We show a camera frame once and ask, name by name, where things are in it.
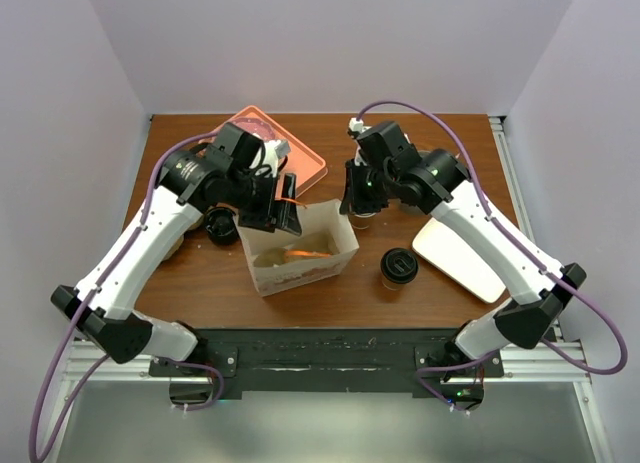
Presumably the cream bear paper bag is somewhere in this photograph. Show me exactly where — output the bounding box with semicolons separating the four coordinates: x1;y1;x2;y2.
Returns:
238;199;359;297

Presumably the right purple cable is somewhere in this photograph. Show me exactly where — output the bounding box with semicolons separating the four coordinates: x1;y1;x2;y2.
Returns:
357;100;629;412

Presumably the stack of black lids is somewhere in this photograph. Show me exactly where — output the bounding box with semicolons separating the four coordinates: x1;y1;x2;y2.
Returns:
203;207;239;246

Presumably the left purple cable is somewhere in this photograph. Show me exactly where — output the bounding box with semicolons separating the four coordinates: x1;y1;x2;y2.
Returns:
28;132;221;463

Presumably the salmon pink tray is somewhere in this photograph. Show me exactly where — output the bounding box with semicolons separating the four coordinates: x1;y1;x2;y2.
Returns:
228;106;328;197

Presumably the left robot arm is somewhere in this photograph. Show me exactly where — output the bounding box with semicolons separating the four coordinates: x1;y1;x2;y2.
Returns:
51;122;302;375

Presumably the white rectangular tray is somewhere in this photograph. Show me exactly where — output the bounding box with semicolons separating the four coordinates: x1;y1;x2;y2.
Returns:
412;218;506;304

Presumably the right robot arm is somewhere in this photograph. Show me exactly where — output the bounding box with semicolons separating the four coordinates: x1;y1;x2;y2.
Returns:
340;118;586;376

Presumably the brown paper coffee cup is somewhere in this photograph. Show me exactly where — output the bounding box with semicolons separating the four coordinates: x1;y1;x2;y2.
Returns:
381;276;412;291

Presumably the grey straw holder cup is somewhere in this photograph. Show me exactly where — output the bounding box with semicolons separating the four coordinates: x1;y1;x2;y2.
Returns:
412;150;430;166

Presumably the pink dotted plate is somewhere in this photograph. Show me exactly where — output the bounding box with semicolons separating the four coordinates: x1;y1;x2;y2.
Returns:
233;117;277;142

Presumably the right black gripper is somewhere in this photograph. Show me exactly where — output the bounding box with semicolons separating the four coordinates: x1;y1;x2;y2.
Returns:
341;157;397;214

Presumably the black plastic cup lid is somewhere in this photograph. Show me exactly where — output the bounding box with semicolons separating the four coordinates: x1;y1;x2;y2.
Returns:
380;248;419;281

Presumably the stack of paper cups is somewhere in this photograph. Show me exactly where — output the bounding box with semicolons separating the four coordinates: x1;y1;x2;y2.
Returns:
349;213;374;230

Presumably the purple cable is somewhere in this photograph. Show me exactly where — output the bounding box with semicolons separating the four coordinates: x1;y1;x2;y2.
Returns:
28;132;221;463
357;100;629;412

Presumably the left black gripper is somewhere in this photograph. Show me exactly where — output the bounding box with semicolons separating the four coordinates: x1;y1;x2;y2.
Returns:
225;170;302;235

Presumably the tan cardboard cup carrier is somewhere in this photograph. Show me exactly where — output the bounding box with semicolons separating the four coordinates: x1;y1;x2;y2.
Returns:
253;232;339;268

